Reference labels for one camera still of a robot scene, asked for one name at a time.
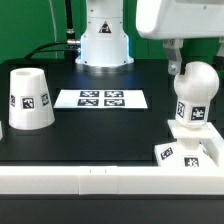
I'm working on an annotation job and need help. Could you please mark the white lamp base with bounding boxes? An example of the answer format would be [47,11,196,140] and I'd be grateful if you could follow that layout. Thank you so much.
[153,119,222,168]

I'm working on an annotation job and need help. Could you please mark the white L-shaped fence wall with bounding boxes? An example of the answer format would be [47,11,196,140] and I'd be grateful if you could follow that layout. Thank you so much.
[0,123,224,195]

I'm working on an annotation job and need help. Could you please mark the white marker sheet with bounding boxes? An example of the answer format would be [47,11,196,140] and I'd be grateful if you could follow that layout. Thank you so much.
[54,90,148,109]

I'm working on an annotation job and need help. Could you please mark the black cable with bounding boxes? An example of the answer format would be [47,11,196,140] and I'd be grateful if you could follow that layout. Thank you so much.
[23,0,82,60]

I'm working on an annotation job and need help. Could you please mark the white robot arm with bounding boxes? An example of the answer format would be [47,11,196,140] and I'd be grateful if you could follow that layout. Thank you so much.
[76,0,224,75]

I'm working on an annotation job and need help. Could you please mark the white lamp bulb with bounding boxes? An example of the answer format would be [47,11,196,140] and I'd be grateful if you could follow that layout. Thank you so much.
[174,61,219,129]

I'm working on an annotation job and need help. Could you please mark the white part at left edge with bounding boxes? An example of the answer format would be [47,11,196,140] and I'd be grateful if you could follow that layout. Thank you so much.
[0,121,3,141]

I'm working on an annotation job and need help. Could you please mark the white lamp hood cone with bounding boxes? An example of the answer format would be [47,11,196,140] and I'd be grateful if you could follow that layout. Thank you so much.
[9,68,55,130]

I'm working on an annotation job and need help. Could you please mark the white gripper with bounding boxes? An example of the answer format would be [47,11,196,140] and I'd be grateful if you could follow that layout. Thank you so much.
[136,0,224,75]

